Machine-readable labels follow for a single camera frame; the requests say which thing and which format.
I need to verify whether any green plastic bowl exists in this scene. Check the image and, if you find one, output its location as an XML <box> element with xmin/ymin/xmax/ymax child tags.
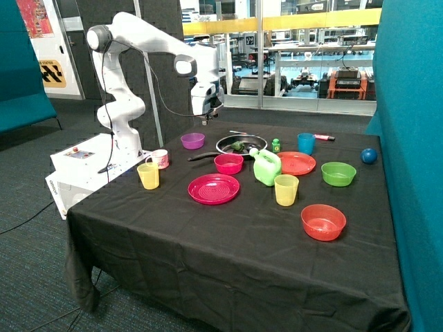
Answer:
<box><xmin>321</xmin><ymin>162</ymin><xmax>357</xmax><ymax>187</ymax></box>

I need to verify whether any small green bottle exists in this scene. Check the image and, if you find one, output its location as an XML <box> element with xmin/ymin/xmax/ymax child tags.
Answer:
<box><xmin>271</xmin><ymin>138</ymin><xmax>281</xmax><ymax>154</ymax></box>

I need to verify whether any red poster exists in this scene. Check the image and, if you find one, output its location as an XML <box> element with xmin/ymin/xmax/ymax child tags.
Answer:
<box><xmin>16</xmin><ymin>0</ymin><xmax>54</xmax><ymax>39</ymax></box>

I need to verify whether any teal partition right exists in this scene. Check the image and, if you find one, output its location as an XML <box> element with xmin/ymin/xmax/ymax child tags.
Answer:
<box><xmin>367</xmin><ymin>1</ymin><xmax>442</xmax><ymax>331</ymax></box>

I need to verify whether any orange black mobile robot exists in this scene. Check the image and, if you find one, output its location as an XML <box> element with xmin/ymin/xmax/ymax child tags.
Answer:
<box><xmin>318</xmin><ymin>66</ymin><xmax>376</xmax><ymax>101</ymax></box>

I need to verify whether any green toy watering can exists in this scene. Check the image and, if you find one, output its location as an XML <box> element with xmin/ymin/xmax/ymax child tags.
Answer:
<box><xmin>249</xmin><ymin>147</ymin><xmax>282</xmax><ymax>187</ymax></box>

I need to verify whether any black tablecloth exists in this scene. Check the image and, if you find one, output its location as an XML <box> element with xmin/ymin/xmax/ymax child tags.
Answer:
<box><xmin>65</xmin><ymin>133</ymin><xmax>412</xmax><ymax>331</ymax></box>

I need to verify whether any teal sofa left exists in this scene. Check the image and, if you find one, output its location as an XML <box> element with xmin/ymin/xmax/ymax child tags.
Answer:
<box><xmin>0</xmin><ymin>0</ymin><xmax>57</xmax><ymax>133</ymax></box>

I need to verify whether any yellow cup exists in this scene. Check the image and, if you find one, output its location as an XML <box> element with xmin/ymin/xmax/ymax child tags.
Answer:
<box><xmin>274</xmin><ymin>174</ymin><xmax>299</xmax><ymax>207</ymax></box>
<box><xmin>137</xmin><ymin>162</ymin><xmax>160</xmax><ymax>190</ymax></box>

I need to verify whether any blue plastic cup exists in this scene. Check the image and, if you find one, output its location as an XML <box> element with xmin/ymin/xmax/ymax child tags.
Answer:
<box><xmin>298</xmin><ymin>133</ymin><xmax>316</xmax><ymax>156</ymax></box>

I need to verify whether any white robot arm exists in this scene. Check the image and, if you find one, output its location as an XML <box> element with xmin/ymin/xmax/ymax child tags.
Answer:
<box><xmin>87</xmin><ymin>12</ymin><xmax>224</xmax><ymax>160</ymax></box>

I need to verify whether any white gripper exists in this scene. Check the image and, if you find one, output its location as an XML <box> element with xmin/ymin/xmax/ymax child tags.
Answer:
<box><xmin>191</xmin><ymin>81</ymin><xmax>224</xmax><ymax>125</ymax></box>

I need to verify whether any orange plastic plate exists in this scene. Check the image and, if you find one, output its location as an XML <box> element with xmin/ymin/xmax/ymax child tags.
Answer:
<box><xmin>277</xmin><ymin>151</ymin><xmax>316</xmax><ymax>176</ymax></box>

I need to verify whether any purple plastic bowl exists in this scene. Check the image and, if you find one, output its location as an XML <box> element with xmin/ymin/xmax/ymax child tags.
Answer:
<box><xmin>181</xmin><ymin>133</ymin><xmax>205</xmax><ymax>150</ymax></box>

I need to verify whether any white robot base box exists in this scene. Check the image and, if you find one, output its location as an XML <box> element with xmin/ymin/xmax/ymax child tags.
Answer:
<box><xmin>46</xmin><ymin>133</ymin><xmax>151</xmax><ymax>219</ymax></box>

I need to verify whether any yellow cup front right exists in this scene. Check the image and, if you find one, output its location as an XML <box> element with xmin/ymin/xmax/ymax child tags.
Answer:
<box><xmin>274</xmin><ymin>174</ymin><xmax>299</xmax><ymax>207</ymax></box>

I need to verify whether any pink plastic bowl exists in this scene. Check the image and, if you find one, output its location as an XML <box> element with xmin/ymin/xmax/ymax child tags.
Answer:
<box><xmin>214</xmin><ymin>154</ymin><xmax>244</xmax><ymax>175</ymax></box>

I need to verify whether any pink patterned mug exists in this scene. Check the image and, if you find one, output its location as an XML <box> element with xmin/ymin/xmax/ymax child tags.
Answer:
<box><xmin>145</xmin><ymin>149</ymin><xmax>170</xmax><ymax>169</ymax></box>

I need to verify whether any orange plastic bowl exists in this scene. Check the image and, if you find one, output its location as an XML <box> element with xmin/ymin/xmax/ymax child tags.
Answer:
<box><xmin>300</xmin><ymin>204</ymin><xmax>347</xmax><ymax>241</ymax></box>

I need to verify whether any yellow cup left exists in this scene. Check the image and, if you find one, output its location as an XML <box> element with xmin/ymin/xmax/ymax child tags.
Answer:
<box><xmin>137</xmin><ymin>162</ymin><xmax>160</xmax><ymax>190</ymax></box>

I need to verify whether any pink marker pen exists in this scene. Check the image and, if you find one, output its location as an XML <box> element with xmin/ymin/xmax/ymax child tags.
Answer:
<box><xmin>314</xmin><ymin>134</ymin><xmax>335</xmax><ymax>141</ymax></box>

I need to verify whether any green broccoli toy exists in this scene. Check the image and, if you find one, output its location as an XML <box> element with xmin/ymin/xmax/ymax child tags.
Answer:
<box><xmin>230</xmin><ymin>140</ymin><xmax>245</xmax><ymax>153</ymax></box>

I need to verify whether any blue ball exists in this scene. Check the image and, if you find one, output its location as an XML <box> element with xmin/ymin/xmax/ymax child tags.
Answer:
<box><xmin>360</xmin><ymin>148</ymin><xmax>378</xmax><ymax>165</ymax></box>

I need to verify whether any pink plastic plate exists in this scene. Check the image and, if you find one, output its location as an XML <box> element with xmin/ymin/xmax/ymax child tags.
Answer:
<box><xmin>188</xmin><ymin>174</ymin><xmax>240</xmax><ymax>205</ymax></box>

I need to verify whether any black frying pan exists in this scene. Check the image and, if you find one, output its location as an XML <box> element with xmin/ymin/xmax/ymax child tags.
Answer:
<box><xmin>188</xmin><ymin>134</ymin><xmax>268</xmax><ymax>161</ymax></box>

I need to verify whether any yellow black hazard sign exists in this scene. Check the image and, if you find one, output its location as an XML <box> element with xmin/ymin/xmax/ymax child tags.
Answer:
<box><xmin>38</xmin><ymin>59</ymin><xmax>66</xmax><ymax>89</ymax></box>

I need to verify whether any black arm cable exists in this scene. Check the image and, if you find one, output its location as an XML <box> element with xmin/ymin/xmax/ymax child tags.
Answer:
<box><xmin>97</xmin><ymin>39</ymin><xmax>212</xmax><ymax>174</ymax></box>

